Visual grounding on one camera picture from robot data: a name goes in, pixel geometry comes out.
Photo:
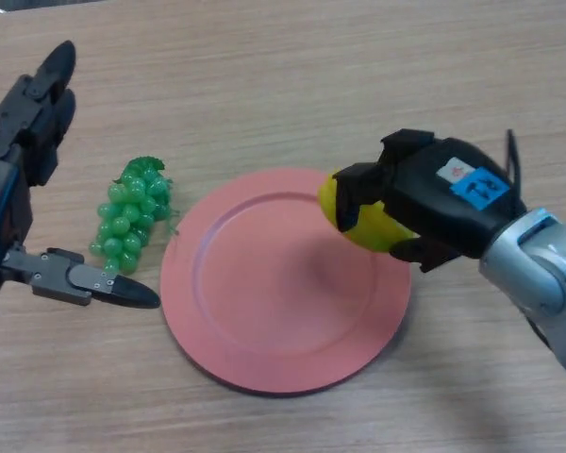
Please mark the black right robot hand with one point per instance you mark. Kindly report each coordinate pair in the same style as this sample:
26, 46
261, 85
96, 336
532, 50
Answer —
443, 207

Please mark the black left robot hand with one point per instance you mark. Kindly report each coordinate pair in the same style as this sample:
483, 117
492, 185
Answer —
4, 207

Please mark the yellow green starfruit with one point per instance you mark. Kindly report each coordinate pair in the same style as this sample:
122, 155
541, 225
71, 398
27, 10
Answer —
375, 231

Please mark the pink round plate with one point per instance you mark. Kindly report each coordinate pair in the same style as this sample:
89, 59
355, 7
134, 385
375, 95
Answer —
273, 302

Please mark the green grape bunch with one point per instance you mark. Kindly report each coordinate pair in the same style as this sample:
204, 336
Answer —
122, 222

